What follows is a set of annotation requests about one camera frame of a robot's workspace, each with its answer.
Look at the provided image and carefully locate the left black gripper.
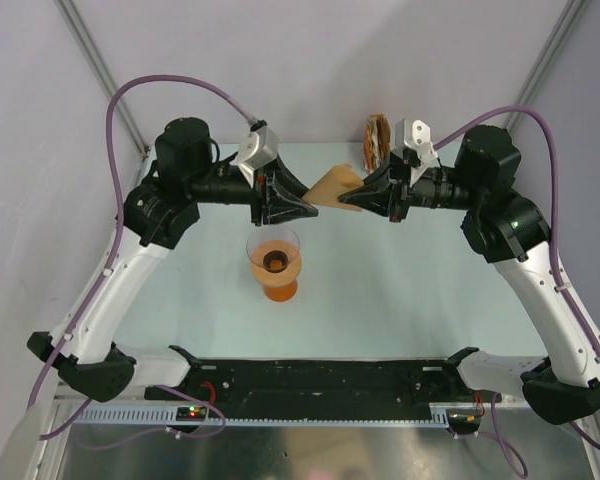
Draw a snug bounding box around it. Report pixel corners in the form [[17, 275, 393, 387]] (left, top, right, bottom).
[[186, 152, 318, 227]]

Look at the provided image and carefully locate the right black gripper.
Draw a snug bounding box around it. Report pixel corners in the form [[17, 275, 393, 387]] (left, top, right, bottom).
[[339, 151, 482, 223]]

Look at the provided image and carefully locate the brown paper coffee filter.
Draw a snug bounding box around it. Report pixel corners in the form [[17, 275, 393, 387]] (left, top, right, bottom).
[[302, 164, 364, 212]]

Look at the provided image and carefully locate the glass flask with orange liquid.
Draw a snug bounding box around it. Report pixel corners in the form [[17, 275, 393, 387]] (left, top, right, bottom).
[[263, 280, 298, 303]]

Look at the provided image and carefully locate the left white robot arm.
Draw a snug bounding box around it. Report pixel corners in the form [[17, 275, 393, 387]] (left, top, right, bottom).
[[27, 117, 318, 403]]

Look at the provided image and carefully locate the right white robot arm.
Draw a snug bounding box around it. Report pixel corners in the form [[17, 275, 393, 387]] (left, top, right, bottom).
[[338, 125, 600, 425]]

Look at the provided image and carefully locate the orange coffee filter package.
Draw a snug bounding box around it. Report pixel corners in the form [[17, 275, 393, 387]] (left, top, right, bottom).
[[363, 114, 391, 174]]

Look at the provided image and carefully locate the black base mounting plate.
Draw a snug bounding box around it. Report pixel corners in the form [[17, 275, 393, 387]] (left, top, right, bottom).
[[143, 357, 504, 421]]

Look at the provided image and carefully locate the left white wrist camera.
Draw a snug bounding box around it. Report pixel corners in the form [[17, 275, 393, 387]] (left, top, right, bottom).
[[235, 120, 279, 187]]

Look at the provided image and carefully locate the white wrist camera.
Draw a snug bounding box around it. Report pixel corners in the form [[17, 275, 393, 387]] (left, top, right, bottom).
[[235, 120, 279, 187], [391, 119, 439, 186]]

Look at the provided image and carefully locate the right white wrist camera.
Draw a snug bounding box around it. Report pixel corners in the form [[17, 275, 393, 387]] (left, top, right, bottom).
[[391, 119, 439, 186]]

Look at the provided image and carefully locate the right aluminium frame post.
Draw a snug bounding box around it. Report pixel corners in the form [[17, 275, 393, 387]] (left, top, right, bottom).
[[499, 0, 591, 148]]

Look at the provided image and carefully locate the aluminium frame post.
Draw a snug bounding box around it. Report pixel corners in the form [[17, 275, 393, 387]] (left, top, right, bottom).
[[53, 0, 149, 158], [499, 0, 591, 148]]

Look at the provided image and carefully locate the left aluminium frame post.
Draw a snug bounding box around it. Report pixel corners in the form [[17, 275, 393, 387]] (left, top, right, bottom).
[[53, 0, 149, 158]]

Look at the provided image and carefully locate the aluminium front rail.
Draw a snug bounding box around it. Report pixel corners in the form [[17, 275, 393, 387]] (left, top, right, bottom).
[[54, 364, 594, 407]]

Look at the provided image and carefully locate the grey slotted cable duct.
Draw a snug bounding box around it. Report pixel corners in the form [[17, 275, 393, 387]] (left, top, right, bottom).
[[69, 403, 486, 429]]

